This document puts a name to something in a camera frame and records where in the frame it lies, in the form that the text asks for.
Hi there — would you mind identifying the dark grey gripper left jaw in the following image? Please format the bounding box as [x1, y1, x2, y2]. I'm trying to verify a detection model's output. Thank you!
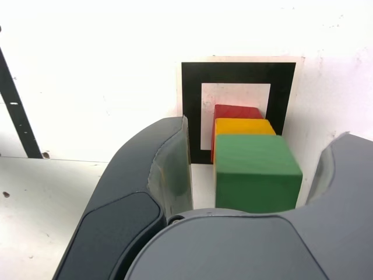
[54, 115, 195, 280]

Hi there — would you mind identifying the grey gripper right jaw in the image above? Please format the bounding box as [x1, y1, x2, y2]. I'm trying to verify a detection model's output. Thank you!
[124, 131, 373, 280]

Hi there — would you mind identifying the green cube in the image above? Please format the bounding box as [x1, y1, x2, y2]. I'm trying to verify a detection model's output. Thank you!
[213, 134, 303, 213]

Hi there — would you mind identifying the yellow cube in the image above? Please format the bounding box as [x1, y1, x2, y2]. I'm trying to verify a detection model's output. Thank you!
[212, 118, 277, 176]

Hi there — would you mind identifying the red cube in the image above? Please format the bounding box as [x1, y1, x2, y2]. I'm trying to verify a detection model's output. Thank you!
[210, 104, 265, 164]

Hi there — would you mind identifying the black tape square outline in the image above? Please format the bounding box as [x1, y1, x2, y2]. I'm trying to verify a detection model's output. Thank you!
[181, 61, 297, 166]

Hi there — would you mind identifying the black tape strip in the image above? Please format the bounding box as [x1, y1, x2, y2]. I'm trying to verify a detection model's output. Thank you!
[0, 46, 44, 159]

